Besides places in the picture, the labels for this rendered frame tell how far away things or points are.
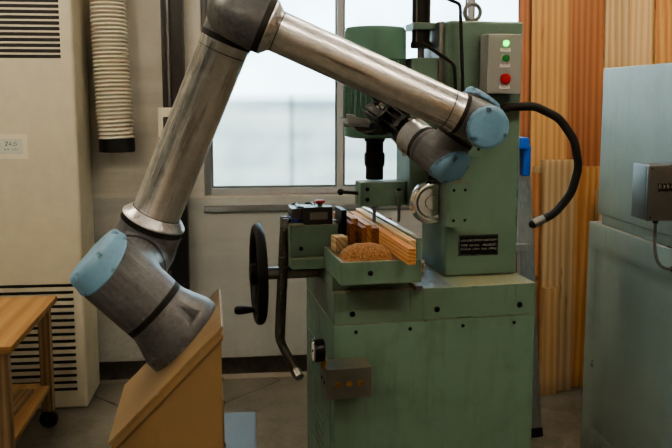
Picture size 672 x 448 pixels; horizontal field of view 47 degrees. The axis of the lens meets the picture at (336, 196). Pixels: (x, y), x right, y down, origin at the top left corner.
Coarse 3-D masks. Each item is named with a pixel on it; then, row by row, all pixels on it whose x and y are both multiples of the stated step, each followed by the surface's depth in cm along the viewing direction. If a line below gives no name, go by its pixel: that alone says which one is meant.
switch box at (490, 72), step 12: (480, 36) 214; (492, 36) 209; (504, 36) 210; (516, 36) 210; (480, 48) 214; (492, 48) 209; (516, 48) 211; (480, 60) 214; (492, 60) 210; (516, 60) 211; (480, 72) 215; (492, 72) 210; (504, 72) 211; (516, 72) 211; (480, 84) 215; (492, 84) 210; (504, 84) 211; (516, 84) 212
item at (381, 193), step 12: (360, 180) 226; (372, 180) 226; (384, 180) 226; (396, 180) 226; (360, 192) 221; (372, 192) 222; (384, 192) 222; (360, 204) 221; (372, 204) 222; (384, 204) 223; (396, 204) 223
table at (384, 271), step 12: (324, 252) 215; (336, 252) 206; (288, 264) 218; (300, 264) 213; (312, 264) 213; (324, 264) 214; (336, 264) 199; (348, 264) 194; (360, 264) 194; (372, 264) 195; (384, 264) 195; (396, 264) 196; (420, 264) 197; (336, 276) 199; (348, 276) 194; (360, 276) 195; (372, 276) 195; (384, 276) 196; (396, 276) 196; (408, 276) 197; (420, 276) 198
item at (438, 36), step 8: (440, 24) 215; (432, 32) 222; (440, 32) 216; (432, 40) 222; (440, 40) 216; (440, 48) 216; (424, 56) 229; (432, 56) 222; (440, 64) 217; (440, 72) 217; (440, 80) 217
